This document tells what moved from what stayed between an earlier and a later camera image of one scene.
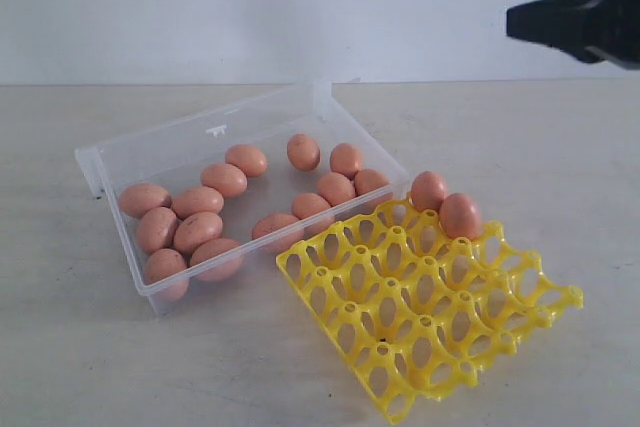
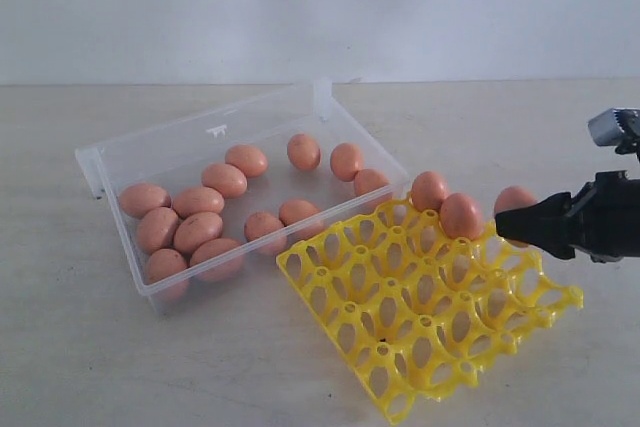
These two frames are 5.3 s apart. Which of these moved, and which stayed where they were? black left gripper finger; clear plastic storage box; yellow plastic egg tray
Moved: black left gripper finger
Stayed: clear plastic storage box; yellow plastic egg tray
